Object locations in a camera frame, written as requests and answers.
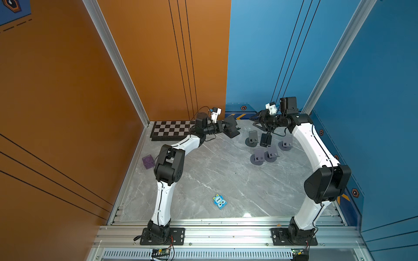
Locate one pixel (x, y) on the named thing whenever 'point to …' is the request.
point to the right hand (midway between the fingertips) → (251, 119)
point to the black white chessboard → (170, 130)
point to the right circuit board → (300, 254)
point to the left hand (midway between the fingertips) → (232, 123)
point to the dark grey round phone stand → (252, 141)
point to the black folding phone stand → (265, 140)
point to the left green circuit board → (160, 254)
